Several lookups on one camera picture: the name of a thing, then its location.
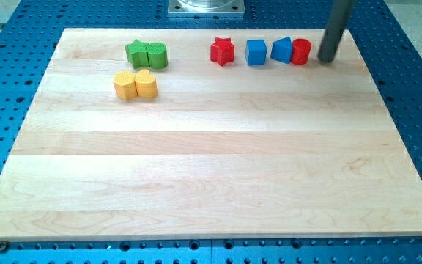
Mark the red cylinder block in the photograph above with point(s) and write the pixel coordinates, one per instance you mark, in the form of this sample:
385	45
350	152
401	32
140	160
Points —
300	51

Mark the red star block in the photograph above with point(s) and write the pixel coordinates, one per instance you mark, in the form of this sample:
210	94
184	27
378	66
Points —
222	51

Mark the green star block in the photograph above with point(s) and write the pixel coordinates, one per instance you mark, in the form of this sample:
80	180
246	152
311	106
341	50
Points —
136	53

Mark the yellow heart block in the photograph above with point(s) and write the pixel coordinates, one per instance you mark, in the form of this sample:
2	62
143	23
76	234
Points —
146	85

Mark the blue cube block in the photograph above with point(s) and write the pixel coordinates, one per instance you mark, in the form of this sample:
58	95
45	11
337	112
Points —
255	52

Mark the green cylinder block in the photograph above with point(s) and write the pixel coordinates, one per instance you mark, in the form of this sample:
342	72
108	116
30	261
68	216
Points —
157	55

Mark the yellow hexagon block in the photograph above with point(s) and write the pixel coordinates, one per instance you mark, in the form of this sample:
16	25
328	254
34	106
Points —
125	86

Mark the blue triangle block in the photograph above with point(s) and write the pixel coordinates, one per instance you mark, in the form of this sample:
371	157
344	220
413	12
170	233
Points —
282	50

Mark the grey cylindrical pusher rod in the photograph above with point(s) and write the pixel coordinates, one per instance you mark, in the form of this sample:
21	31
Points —
336	24

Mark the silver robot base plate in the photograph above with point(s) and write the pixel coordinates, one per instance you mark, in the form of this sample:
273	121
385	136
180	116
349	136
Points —
206	7

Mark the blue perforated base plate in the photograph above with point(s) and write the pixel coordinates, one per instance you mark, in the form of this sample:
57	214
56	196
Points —
29	37

